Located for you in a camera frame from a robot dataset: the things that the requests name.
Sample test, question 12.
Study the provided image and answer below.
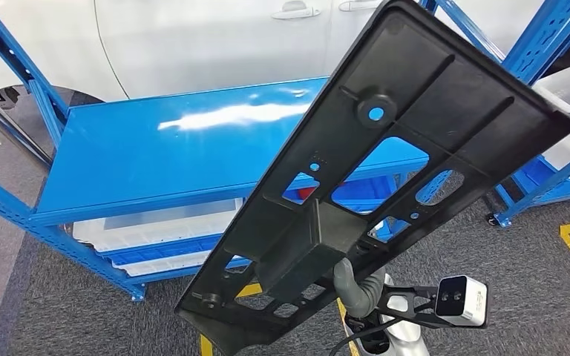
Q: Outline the blue metal shelf rack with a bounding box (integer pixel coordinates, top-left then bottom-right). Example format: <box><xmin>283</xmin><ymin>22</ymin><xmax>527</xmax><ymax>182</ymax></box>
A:
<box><xmin>0</xmin><ymin>0</ymin><xmax>570</xmax><ymax>302</ymax></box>
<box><xmin>486</xmin><ymin>103</ymin><xmax>570</xmax><ymax>229</ymax></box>

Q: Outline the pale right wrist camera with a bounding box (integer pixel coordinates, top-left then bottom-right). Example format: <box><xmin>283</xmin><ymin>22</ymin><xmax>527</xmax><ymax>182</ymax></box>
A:
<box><xmin>377</xmin><ymin>274</ymin><xmax>488</xmax><ymax>329</ymax></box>

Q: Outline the black plastic plate bracket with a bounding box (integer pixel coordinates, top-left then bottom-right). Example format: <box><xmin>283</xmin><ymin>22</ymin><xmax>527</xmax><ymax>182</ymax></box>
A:
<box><xmin>174</xmin><ymin>0</ymin><xmax>570</xmax><ymax>356</ymax></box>

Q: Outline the white car door handle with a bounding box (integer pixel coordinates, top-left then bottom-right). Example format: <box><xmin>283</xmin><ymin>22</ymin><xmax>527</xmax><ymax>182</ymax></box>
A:
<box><xmin>271</xmin><ymin>1</ymin><xmax>322</xmax><ymax>21</ymax></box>
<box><xmin>338</xmin><ymin>0</ymin><xmax>381</xmax><ymax>12</ymax></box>

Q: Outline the black camera cable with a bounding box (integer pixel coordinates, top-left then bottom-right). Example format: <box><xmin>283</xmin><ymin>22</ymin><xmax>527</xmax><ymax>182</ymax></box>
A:
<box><xmin>328</xmin><ymin>317</ymin><xmax>404</xmax><ymax>356</ymax></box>

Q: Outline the white plastic bin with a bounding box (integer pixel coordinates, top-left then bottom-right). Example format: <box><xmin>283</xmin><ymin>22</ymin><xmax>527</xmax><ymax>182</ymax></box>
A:
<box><xmin>113</xmin><ymin>249</ymin><xmax>254</xmax><ymax>277</ymax></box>
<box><xmin>72</xmin><ymin>197</ymin><xmax>245</xmax><ymax>253</ymax></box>

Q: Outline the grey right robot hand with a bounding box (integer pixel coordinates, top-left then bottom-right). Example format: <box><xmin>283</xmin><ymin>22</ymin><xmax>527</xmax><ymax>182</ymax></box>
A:
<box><xmin>332</xmin><ymin>257</ymin><xmax>389</xmax><ymax>320</ymax></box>

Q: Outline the white car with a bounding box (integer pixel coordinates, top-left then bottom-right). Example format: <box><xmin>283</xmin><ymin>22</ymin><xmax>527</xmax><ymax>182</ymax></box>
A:
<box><xmin>0</xmin><ymin>0</ymin><xmax>570</xmax><ymax>105</ymax></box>

